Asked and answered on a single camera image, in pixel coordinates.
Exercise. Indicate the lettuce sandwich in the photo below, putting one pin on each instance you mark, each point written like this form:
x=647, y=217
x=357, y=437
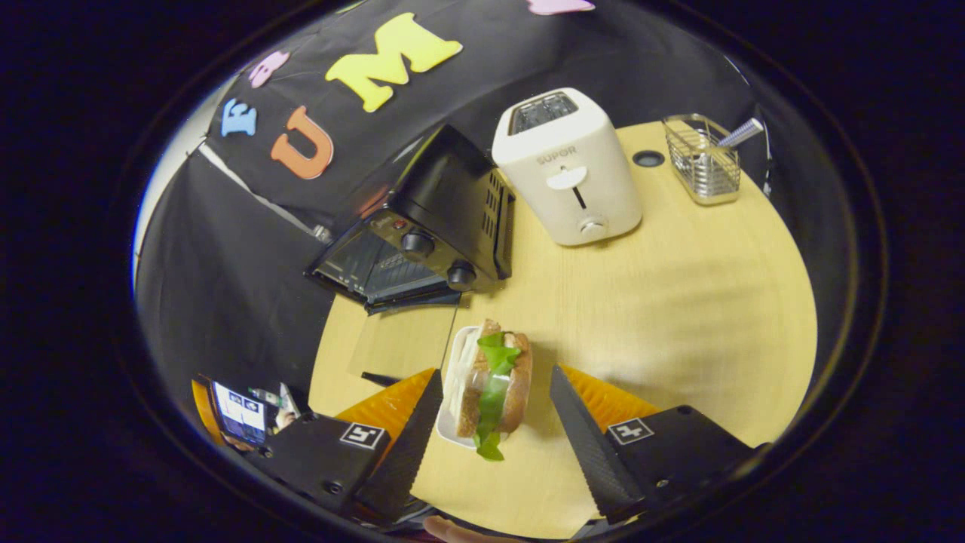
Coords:
x=494, y=385

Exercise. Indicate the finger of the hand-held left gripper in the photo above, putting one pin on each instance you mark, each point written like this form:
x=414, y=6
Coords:
x=237, y=415

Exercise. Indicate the white plastic tray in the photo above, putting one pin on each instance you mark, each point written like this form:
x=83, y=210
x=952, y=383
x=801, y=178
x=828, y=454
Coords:
x=452, y=392

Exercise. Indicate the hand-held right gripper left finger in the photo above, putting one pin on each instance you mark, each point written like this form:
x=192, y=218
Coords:
x=403, y=460

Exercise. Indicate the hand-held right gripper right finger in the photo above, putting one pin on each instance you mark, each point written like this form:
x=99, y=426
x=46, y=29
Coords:
x=584, y=452

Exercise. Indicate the white toaster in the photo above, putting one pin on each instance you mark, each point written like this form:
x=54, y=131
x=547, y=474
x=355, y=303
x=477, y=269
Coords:
x=573, y=173

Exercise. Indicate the black table grommet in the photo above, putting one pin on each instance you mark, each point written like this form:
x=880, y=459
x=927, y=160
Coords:
x=648, y=158

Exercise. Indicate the black electric oven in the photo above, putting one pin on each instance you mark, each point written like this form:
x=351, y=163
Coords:
x=445, y=196

